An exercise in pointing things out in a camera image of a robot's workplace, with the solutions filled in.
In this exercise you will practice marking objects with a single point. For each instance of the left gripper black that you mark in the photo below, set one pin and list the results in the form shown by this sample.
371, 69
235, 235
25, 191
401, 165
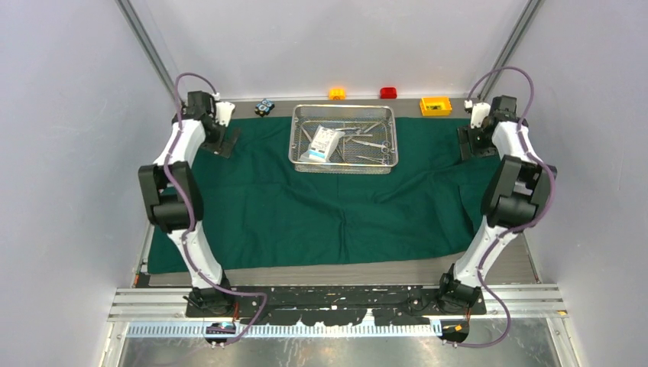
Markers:
222, 147

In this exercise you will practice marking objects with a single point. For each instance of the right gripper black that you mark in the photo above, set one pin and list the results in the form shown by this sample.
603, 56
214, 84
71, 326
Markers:
466, 134

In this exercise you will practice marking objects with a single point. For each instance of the green surgical cloth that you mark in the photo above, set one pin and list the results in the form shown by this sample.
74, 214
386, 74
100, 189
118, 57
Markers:
261, 212

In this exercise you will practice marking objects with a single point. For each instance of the metal mesh tray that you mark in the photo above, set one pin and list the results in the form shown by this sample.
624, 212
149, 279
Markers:
367, 123

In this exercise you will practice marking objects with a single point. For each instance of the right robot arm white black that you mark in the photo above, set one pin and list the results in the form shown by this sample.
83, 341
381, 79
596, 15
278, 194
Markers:
515, 199

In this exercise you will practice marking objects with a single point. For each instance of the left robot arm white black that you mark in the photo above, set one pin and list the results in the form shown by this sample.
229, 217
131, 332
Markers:
174, 204

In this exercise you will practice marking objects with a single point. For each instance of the surgical scissors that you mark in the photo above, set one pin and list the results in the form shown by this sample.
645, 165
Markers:
383, 147

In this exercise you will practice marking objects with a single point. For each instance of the surgical forceps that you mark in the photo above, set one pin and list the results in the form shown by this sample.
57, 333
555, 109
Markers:
384, 160

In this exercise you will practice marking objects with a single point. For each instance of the small blue black toy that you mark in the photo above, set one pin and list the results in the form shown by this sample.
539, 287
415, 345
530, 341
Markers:
264, 107

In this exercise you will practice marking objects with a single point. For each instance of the yellow toy block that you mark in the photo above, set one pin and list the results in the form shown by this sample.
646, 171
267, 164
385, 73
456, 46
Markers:
435, 106

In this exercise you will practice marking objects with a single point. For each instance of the red toy brick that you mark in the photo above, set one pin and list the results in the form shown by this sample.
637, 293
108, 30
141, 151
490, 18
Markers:
388, 92

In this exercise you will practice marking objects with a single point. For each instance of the white paper packet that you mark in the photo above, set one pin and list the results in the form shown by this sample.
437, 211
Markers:
322, 145

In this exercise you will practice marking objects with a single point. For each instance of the orange toy brick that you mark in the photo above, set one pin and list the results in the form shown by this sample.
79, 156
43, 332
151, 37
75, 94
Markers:
337, 94

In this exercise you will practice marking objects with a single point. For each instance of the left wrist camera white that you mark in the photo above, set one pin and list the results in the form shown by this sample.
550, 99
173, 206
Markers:
223, 112

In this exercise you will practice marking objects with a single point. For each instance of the aluminium frame rail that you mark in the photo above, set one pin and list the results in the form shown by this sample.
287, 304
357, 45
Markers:
522, 300

